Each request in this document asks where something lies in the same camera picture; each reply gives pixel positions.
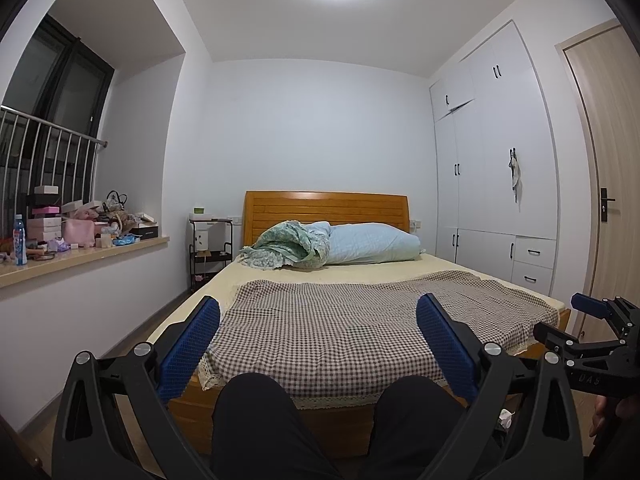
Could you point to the white wardrobe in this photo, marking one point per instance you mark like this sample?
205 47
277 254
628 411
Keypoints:
500 110

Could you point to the blue drink bottle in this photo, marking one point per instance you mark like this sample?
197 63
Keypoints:
20 242

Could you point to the white power adapter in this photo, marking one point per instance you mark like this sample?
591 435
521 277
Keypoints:
505 419

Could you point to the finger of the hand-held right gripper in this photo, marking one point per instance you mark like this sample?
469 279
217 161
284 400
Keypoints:
550 337
587 305

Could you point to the pink bag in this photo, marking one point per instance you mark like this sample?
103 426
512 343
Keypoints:
79 232

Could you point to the person's left leg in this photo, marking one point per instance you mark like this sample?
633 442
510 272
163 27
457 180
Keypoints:
260 425

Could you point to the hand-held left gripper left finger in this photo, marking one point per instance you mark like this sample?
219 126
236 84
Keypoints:
190 345

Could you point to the grey hanging cloth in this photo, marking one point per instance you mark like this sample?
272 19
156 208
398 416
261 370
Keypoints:
515 175

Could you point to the person's right hand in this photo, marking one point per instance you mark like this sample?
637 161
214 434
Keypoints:
600 415

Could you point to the green floral quilt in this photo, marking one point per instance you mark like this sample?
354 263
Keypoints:
285 245

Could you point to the dark framed window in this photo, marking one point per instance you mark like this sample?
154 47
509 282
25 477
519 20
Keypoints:
55 80

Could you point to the brown white checked blanket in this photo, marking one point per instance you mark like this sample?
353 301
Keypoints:
325 330

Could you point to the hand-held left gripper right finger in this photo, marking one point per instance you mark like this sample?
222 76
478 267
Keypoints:
445 345

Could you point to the person's legs in black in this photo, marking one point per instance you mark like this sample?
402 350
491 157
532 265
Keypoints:
415 425

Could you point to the beige room door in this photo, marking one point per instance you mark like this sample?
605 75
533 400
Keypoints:
615 135

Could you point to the metal window railing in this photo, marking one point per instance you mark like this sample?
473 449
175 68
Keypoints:
50 132

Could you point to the blue packet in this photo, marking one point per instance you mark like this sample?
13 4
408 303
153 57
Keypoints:
125 240

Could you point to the small white appliance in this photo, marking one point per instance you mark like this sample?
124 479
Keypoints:
201 240

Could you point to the light blue pillow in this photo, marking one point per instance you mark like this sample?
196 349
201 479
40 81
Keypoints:
370 245

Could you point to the black flat box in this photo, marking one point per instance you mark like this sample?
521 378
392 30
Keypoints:
145 232

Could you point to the wooden window sill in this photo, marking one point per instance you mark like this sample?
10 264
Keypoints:
100 256

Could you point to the stack of pink white boxes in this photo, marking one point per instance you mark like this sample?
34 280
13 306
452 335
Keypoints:
45 215

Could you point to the wooden bed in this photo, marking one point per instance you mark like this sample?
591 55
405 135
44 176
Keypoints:
325 207

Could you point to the black metal shelf rack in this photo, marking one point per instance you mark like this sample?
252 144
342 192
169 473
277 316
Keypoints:
212 257

